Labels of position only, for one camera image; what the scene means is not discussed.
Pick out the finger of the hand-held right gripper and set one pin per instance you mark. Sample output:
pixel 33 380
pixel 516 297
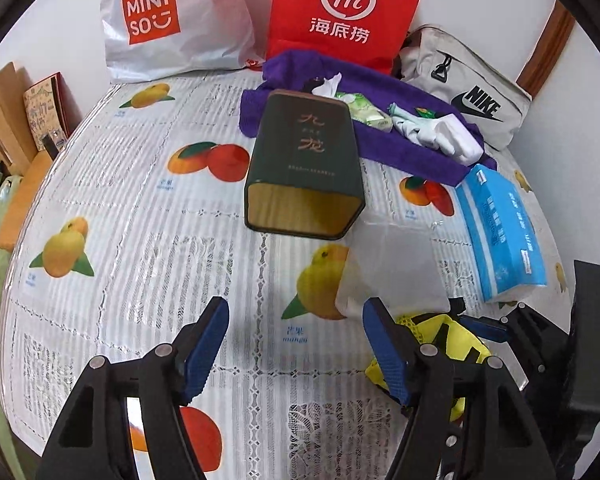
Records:
pixel 485 327
pixel 450 447

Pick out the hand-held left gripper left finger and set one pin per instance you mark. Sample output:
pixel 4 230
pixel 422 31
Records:
pixel 205 350

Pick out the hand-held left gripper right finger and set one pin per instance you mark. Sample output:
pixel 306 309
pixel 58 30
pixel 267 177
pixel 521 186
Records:
pixel 387 355

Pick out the yellow mesh cloth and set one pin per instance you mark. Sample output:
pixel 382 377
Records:
pixel 440 340

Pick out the translucent plastic bag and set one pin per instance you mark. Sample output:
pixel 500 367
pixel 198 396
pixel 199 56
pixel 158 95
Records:
pixel 395 265

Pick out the purple towel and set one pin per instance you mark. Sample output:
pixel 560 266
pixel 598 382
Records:
pixel 405 152

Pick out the dark green tin box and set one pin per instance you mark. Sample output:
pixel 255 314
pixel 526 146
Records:
pixel 300 170

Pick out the blue tissue pack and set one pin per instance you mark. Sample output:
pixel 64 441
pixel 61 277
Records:
pixel 502 235

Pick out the fruit print tablecloth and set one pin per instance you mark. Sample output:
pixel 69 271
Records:
pixel 155 260

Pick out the white socks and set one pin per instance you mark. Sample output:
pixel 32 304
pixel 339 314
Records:
pixel 440 135

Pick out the orange wooden board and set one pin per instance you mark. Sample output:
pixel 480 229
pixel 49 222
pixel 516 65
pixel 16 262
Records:
pixel 22 200

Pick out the green white wipes pack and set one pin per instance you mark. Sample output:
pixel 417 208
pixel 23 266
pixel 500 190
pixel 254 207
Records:
pixel 365 110

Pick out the grey sling bag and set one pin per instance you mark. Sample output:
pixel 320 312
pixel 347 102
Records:
pixel 470 80

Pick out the crumpled white tissue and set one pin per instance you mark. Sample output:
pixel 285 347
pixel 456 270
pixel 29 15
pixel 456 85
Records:
pixel 326 85

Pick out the brown patterned box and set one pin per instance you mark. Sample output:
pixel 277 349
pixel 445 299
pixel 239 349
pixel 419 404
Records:
pixel 47 110

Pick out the wooden rack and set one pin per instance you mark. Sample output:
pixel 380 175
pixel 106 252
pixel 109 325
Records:
pixel 5 115

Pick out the white plastic shopping bag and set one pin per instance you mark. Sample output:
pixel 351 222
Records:
pixel 190 35

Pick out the red tote bag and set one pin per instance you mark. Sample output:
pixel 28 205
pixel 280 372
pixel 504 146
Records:
pixel 345 5

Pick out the brown wooden door frame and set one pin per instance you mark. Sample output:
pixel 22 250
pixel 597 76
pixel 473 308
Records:
pixel 550 45

